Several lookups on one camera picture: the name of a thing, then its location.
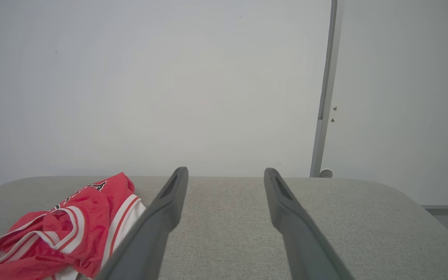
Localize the red Bulls basketball jersey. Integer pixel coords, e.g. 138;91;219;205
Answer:
0;172;147;280

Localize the grey metal door frame strip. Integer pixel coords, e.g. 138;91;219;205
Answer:
310;0;338;178

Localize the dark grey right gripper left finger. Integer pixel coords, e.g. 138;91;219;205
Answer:
96;167;189;280

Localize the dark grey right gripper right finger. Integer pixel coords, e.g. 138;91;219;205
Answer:
264;168;355;280

